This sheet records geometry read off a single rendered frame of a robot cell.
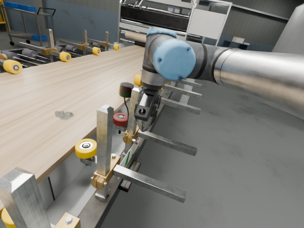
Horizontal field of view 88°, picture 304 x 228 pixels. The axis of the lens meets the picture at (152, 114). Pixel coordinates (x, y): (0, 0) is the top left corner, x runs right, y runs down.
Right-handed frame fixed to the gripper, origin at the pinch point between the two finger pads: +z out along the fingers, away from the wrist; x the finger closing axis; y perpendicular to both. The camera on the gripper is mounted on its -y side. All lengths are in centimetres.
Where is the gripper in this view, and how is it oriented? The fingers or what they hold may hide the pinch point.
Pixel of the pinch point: (142, 130)
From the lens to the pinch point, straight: 64.4
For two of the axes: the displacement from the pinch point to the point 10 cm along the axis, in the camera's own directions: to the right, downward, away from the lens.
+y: 2.9, -4.5, 8.4
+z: -1.8, 8.4, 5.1
